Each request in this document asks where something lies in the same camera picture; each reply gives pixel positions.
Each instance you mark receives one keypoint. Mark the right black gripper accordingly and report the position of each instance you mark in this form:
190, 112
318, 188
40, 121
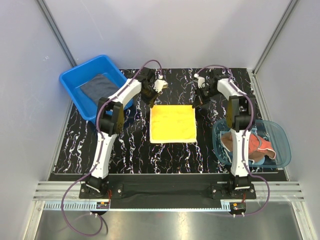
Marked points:
199, 99

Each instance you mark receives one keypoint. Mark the yellow towel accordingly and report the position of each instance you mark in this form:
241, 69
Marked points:
172, 124

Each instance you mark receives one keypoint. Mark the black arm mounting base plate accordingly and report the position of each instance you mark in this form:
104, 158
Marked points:
217, 186

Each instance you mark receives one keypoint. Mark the aluminium frame post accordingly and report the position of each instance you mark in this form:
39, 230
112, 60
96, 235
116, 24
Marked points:
275, 35
56, 32

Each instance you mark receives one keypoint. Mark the left aluminium frame post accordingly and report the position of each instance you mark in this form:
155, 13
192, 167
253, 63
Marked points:
56, 32

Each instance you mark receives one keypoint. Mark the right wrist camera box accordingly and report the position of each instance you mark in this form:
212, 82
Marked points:
199, 81

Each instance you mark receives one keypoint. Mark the left small connector board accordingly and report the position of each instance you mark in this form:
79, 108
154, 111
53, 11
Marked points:
103, 205

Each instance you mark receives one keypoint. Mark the small connector board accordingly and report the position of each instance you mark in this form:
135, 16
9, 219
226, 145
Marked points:
238, 206
103, 205

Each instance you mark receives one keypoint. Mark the blue plastic bin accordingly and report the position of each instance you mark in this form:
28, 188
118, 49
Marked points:
74, 78

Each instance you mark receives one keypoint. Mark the aluminium front rail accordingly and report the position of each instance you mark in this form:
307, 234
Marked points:
54, 196

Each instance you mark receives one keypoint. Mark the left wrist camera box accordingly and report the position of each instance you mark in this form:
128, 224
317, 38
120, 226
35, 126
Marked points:
159, 85

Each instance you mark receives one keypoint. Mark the brown towel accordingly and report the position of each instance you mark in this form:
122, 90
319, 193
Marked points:
266, 148

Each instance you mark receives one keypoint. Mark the translucent teal plastic basket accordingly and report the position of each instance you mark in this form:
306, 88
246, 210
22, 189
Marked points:
269, 131

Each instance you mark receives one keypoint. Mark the right aluminium frame post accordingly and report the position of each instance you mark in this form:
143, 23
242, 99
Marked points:
275, 35

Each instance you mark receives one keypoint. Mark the dark grey-blue towel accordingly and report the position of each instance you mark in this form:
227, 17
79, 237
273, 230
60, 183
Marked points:
99, 87

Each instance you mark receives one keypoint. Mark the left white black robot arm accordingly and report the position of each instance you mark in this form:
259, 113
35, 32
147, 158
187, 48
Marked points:
110, 121

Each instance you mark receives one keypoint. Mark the right small connector board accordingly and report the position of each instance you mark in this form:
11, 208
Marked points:
238, 206

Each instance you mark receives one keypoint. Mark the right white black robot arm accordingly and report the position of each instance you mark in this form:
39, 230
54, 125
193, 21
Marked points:
239, 119

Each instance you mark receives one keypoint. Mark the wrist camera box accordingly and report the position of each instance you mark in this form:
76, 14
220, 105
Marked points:
199, 81
159, 85

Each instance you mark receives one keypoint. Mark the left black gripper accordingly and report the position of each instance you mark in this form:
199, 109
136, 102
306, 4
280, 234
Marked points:
150, 101

